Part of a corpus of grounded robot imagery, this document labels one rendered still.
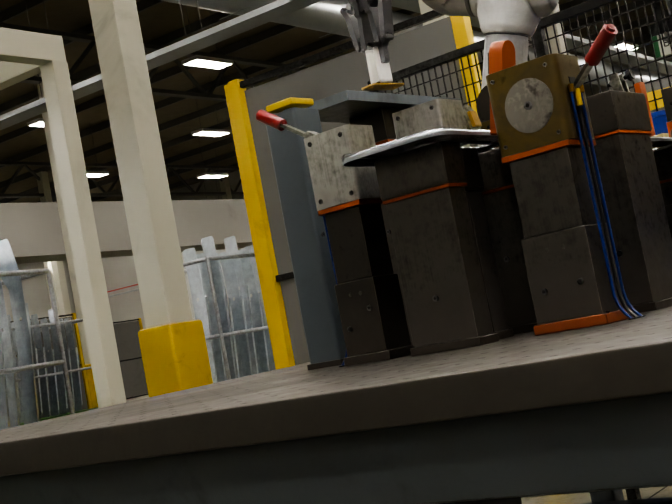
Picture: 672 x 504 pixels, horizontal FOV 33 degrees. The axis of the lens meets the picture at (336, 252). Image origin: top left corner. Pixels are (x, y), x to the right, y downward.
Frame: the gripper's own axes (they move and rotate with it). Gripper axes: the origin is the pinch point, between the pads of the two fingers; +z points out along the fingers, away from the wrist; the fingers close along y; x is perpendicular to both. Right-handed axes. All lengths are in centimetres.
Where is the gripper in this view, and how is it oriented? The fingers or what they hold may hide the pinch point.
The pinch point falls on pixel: (378, 66)
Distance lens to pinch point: 218.1
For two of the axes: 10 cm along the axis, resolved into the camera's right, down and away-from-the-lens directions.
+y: 6.2, -1.7, -7.6
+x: 7.6, -1.0, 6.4
